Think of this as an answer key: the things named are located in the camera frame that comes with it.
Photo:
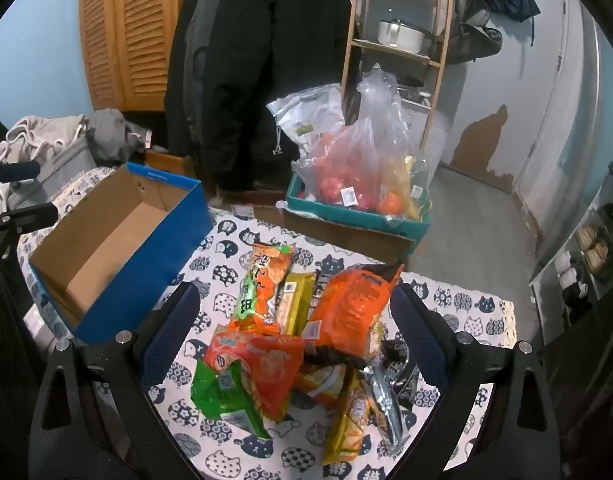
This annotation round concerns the cat print tablecloth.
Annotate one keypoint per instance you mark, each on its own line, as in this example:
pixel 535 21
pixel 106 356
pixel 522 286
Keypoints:
pixel 456 310

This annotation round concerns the clear bag of oranges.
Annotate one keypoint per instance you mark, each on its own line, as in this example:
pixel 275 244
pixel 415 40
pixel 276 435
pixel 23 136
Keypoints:
pixel 394 202

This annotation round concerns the dark grey garment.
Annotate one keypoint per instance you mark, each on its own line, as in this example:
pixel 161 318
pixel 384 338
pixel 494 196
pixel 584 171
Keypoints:
pixel 111 132

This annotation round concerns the clear bag of tomatoes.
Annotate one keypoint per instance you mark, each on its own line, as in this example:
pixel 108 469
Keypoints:
pixel 336 170

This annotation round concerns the silver metal pot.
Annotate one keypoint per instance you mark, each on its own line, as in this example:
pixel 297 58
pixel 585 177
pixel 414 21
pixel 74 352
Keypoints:
pixel 416 91

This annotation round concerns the shiny black snack packet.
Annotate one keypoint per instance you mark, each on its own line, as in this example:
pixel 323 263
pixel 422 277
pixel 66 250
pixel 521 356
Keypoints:
pixel 386 405

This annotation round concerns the dark folded umbrella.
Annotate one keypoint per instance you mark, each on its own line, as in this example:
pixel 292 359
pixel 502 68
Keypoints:
pixel 511 0

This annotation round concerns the white plastic package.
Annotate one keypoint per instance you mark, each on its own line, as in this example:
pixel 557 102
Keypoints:
pixel 306 115

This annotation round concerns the teal cardboard tray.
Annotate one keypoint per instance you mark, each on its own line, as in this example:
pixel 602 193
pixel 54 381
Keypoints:
pixel 346 215

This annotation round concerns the gold snack packet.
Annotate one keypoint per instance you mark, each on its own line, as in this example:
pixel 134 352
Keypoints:
pixel 299 302

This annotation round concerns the brown slipper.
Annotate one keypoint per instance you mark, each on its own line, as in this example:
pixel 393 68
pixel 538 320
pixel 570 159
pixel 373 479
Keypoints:
pixel 587 237
pixel 597 257

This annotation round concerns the long yellow cracker packet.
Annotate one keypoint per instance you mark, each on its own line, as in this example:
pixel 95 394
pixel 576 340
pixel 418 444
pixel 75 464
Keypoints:
pixel 346 425

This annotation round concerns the grey hanging jacket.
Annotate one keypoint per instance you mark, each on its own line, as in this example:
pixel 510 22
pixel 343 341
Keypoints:
pixel 201 35

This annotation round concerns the white shoe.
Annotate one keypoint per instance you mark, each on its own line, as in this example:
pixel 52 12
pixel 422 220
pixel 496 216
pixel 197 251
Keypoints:
pixel 566 261
pixel 575 285

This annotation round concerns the large orange snack packet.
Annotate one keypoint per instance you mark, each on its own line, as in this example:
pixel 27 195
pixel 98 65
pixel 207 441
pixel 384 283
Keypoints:
pixel 351 305

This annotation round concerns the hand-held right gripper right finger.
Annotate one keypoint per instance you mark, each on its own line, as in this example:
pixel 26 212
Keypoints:
pixel 416 337

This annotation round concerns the wooden shelf rack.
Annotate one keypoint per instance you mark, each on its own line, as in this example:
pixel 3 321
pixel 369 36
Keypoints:
pixel 349 60

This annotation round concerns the white shoe rack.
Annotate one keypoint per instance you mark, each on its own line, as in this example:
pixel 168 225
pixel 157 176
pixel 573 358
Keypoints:
pixel 606 195

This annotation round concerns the blue cardboard box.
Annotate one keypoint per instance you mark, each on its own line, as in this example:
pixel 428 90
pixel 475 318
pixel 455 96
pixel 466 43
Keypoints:
pixel 151 260

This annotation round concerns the grey hanging bag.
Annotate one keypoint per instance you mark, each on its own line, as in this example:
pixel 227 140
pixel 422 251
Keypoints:
pixel 474 30

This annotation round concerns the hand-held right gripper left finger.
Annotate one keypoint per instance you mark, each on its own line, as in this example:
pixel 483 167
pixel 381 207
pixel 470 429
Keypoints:
pixel 171 330

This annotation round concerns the light grey hoodie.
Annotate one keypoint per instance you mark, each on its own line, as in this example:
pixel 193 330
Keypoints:
pixel 41 135

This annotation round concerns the green orange snack packet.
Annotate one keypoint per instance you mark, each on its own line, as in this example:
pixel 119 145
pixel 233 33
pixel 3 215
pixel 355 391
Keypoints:
pixel 264 280

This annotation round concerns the white door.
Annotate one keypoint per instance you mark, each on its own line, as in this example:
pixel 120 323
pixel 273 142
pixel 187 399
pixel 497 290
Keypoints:
pixel 561 110

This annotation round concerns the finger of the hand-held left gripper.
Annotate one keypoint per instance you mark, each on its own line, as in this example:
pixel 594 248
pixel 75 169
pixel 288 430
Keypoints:
pixel 16 170
pixel 31 215

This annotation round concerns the white cooking pot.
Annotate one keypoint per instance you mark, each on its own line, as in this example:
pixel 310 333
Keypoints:
pixel 399 35

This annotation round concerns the black hanging coat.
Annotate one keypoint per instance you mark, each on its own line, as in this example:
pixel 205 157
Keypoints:
pixel 266 60

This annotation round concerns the orange red chips packet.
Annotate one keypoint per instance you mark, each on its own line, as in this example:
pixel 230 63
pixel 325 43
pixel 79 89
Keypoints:
pixel 266 365

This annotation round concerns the wooden louvered cabinet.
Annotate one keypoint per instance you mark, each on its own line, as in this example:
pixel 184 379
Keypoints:
pixel 131 35

